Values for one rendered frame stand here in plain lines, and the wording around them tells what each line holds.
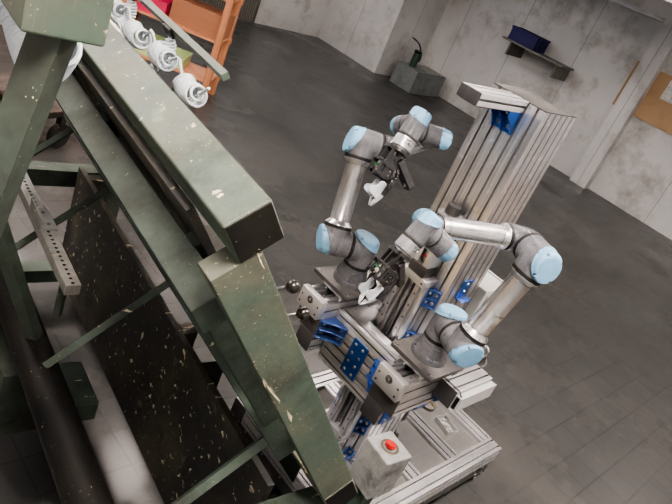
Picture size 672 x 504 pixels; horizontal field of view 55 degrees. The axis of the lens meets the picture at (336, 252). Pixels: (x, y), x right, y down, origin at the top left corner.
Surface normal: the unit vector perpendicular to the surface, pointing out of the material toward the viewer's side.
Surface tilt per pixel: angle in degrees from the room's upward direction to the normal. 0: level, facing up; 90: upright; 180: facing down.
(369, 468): 90
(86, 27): 90
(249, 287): 90
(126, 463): 0
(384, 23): 90
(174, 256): 37
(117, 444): 0
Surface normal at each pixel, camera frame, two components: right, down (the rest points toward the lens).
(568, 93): -0.69, 0.07
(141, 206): -0.17, -0.64
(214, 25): -0.12, 0.43
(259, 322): 0.54, 0.58
